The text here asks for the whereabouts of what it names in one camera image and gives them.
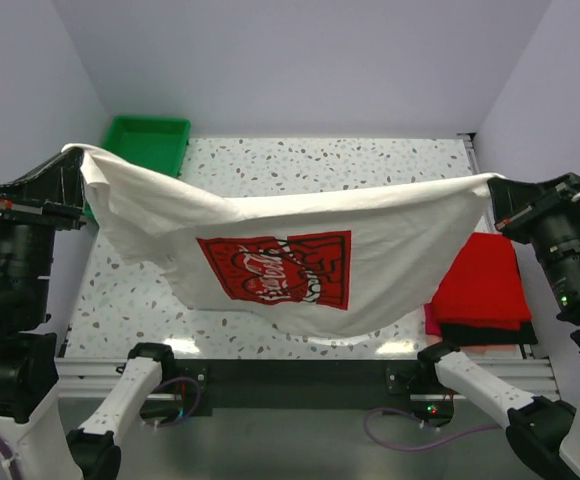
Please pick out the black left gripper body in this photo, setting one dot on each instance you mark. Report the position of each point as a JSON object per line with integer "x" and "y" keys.
{"x": 19, "y": 208}

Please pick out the black folded t shirt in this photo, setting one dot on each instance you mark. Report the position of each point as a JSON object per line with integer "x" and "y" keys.
{"x": 462, "y": 335}

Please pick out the aluminium frame rail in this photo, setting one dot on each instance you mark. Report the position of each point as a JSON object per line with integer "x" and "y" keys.
{"x": 94, "y": 378}

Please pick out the pink folded t shirt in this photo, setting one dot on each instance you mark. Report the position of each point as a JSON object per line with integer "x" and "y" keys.
{"x": 432, "y": 327}

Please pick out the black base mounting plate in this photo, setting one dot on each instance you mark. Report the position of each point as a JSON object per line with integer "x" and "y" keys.
{"x": 202, "y": 386}

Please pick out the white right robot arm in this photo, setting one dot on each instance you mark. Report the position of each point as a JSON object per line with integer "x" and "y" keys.
{"x": 542, "y": 429}

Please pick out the white printed t shirt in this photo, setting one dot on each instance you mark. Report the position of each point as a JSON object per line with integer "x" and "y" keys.
{"x": 333, "y": 264}

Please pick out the green plastic tray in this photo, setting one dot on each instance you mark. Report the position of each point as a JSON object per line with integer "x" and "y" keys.
{"x": 156, "y": 143}

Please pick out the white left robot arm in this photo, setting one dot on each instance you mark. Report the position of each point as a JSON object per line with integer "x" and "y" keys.
{"x": 33, "y": 443}

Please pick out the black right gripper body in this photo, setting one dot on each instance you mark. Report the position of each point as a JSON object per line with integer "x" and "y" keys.
{"x": 555, "y": 218}

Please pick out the red folded t shirt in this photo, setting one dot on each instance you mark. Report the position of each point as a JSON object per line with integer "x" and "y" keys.
{"x": 482, "y": 288}

